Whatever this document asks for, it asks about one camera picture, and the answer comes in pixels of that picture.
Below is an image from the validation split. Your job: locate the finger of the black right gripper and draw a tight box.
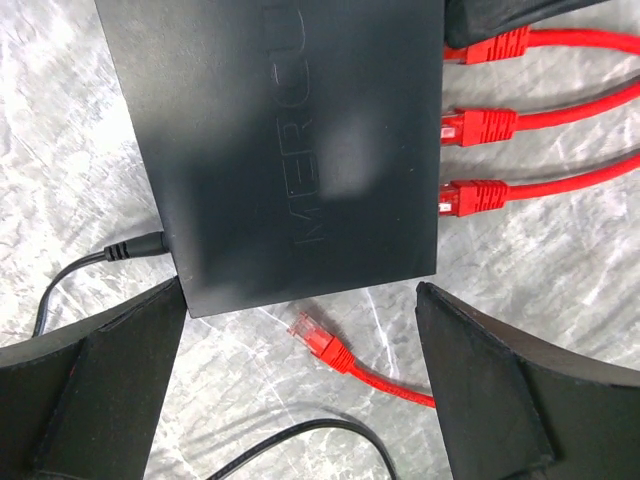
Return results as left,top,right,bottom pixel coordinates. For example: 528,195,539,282
444,0,603,48

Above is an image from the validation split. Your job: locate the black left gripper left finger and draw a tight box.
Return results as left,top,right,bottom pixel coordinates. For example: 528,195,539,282
1,279,186,479

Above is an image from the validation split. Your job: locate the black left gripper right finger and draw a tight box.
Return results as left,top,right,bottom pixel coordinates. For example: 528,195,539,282
415,282,639,479

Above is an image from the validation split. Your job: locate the red ethernet cable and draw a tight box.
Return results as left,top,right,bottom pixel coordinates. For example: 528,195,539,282
443,25,640,66
285,154,640,410
439,79,640,148

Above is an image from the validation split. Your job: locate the red ethernet cable bottom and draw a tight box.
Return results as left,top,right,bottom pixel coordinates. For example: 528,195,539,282
439,79,640,148

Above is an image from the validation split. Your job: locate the red ethernet cable top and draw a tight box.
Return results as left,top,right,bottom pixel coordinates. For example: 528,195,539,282
285,154,640,410

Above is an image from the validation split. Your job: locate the black Mercury network switch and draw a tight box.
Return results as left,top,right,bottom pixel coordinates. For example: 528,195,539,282
96,0,444,318

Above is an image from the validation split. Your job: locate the black power cable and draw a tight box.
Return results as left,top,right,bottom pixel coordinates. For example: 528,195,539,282
30,229,401,480

